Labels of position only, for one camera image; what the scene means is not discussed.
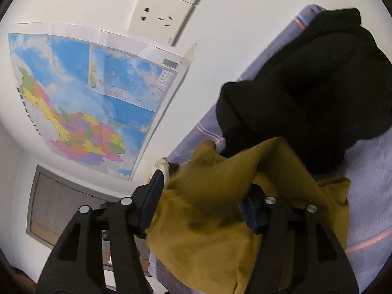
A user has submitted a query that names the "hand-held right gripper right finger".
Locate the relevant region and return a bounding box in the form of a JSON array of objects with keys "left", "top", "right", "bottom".
[{"left": 240, "top": 184, "right": 359, "bottom": 294}]

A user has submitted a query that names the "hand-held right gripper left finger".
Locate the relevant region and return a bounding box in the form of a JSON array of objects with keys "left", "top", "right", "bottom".
[{"left": 36, "top": 169, "right": 166, "bottom": 294}]

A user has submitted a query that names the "cream garment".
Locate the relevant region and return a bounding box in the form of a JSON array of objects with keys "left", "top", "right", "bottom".
[{"left": 158, "top": 158, "right": 171, "bottom": 179}]

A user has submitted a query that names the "olive jacket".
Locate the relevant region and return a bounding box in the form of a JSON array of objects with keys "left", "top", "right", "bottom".
[{"left": 146, "top": 136, "right": 351, "bottom": 294}]

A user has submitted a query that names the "grey framed wardrobe door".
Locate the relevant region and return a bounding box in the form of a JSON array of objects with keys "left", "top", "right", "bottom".
[{"left": 26, "top": 164, "right": 150, "bottom": 278}]

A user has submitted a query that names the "black garment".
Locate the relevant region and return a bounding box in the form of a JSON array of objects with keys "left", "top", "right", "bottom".
[{"left": 216, "top": 8, "right": 388, "bottom": 175}]

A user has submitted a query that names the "purple plaid bed sheet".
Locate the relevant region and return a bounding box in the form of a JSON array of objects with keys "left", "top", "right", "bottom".
[{"left": 148, "top": 4, "right": 392, "bottom": 294}]

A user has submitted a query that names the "colourful wall map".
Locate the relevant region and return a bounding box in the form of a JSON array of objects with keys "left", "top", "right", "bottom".
[{"left": 8, "top": 23, "right": 198, "bottom": 182}]

